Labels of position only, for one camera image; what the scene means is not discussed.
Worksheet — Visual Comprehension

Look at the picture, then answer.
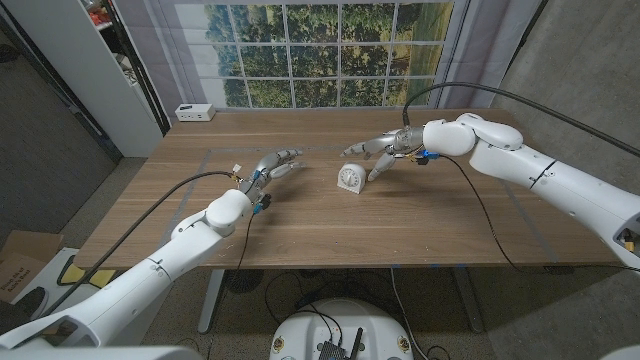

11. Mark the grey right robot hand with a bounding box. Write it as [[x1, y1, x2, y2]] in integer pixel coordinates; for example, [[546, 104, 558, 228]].
[[341, 127, 426, 183]]

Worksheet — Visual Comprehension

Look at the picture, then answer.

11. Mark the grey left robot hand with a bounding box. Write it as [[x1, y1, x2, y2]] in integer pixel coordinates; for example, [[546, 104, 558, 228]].
[[238, 148, 305, 202]]

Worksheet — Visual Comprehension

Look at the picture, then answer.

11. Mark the white kitchen timer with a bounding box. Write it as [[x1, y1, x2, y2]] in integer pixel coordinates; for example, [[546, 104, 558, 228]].
[[336, 162, 368, 195]]

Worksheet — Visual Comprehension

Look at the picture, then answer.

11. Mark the white power strip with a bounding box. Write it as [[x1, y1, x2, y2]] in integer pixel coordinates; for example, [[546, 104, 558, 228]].
[[174, 103, 217, 123]]

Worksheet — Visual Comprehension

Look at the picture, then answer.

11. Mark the printed window backdrop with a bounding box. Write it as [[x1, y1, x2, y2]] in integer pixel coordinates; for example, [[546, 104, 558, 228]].
[[112, 0, 544, 119]]

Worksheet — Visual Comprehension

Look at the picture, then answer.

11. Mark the round black floor base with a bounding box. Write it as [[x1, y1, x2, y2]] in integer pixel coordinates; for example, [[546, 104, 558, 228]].
[[223, 269, 265, 295]]

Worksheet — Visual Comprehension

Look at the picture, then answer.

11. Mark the black backdrop stand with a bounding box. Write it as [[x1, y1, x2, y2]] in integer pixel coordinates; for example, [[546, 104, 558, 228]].
[[102, 0, 172, 137]]

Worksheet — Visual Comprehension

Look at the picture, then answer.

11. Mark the white table leg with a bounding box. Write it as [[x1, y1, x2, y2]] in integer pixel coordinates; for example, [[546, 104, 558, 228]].
[[197, 269, 226, 335]]

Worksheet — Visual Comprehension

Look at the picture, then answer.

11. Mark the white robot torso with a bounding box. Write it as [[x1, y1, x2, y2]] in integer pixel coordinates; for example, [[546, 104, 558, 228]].
[[269, 298, 415, 360]]

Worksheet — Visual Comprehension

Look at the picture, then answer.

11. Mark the grey table leg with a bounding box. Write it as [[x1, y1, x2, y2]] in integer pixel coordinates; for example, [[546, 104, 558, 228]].
[[452, 267, 485, 335]]

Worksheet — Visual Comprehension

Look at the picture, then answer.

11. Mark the black antenna module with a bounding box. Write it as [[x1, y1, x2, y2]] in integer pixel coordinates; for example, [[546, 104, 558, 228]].
[[317, 327, 365, 360]]

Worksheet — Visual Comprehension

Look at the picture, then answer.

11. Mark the white cabinet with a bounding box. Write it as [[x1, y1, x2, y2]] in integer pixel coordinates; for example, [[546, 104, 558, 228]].
[[0, 0, 165, 159]]

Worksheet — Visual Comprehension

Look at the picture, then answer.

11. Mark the white yellow floor mat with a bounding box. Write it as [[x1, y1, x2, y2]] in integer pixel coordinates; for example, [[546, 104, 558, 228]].
[[9, 247, 119, 306]]

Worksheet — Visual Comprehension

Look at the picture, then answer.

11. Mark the brown cardboard box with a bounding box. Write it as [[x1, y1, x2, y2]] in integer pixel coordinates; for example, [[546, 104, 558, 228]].
[[0, 229, 64, 304]]

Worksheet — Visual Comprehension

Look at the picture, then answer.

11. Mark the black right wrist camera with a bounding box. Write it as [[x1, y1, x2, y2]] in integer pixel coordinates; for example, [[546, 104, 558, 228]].
[[409, 148, 441, 165]]

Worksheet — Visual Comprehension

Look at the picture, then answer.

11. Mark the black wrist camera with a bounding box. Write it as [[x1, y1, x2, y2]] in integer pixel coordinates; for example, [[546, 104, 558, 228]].
[[252, 193, 273, 215], [409, 148, 441, 165]]

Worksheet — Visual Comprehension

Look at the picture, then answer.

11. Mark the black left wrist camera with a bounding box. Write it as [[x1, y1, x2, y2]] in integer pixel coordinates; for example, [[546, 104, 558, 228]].
[[252, 193, 273, 215]]

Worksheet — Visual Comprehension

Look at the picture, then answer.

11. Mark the thin black left wrist cable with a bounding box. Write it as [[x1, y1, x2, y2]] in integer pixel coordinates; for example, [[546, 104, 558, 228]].
[[234, 212, 256, 271]]

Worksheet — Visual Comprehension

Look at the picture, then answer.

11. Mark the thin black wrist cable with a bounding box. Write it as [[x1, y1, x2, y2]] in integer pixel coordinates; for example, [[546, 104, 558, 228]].
[[438, 154, 640, 275], [234, 212, 256, 271]]

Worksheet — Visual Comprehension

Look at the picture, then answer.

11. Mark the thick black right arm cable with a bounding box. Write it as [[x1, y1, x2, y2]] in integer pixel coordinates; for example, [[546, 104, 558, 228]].
[[402, 81, 640, 159]]

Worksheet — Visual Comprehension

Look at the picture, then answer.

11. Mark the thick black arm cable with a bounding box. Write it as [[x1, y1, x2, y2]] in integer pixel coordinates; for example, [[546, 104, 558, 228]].
[[42, 170, 239, 316], [402, 81, 640, 159]]

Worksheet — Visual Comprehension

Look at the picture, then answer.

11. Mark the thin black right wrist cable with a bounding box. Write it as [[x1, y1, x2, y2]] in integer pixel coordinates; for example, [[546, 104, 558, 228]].
[[438, 154, 640, 275]]

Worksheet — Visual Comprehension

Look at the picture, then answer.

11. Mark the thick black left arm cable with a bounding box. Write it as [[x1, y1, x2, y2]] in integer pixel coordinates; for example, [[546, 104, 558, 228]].
[[42, 170, 239, 316]]

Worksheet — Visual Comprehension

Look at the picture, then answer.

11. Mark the light grey floor cable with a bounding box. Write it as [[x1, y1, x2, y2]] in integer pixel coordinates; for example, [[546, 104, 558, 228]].
[[389, 267, 419, 360]]

